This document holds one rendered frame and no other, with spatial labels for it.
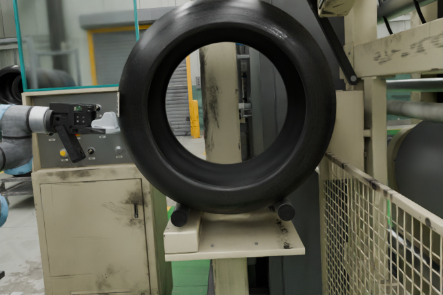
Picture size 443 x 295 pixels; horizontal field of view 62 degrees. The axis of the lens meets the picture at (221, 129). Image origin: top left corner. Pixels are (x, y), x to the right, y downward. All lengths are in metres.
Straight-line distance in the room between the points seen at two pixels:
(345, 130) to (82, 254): 1.32
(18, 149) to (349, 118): 1.01
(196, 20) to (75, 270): 1.42
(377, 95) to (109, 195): 1.22
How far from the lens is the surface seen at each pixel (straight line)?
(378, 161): 1.36
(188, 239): 1.00
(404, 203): 0.77
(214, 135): 1.30
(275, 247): 1.03
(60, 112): 1.10
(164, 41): 0.92
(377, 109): 1.34
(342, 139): 1.29
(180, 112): 10.31
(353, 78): 1.29
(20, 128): 1.14
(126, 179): 1.77
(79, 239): 1.92
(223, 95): 1.29
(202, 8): 0.93
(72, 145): 1.09
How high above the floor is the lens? 1.23
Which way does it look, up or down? 6 degrees down
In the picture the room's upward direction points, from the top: 3 degrees counter-clockwise
